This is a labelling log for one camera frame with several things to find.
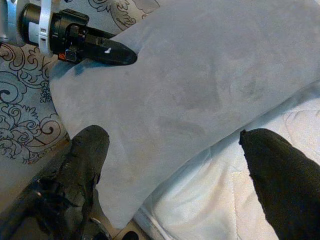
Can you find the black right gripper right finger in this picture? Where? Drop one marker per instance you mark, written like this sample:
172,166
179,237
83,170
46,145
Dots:
287,190

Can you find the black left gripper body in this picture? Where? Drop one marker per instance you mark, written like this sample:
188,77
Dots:
62,27

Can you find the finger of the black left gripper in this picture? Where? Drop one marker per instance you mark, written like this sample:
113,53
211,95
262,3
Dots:
112,53

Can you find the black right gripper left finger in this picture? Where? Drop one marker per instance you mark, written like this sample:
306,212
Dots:
82,160

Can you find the grey suede pillow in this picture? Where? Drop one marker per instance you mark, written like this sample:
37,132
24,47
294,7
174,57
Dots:
175,75

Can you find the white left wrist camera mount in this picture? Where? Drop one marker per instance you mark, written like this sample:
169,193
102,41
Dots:
46,25

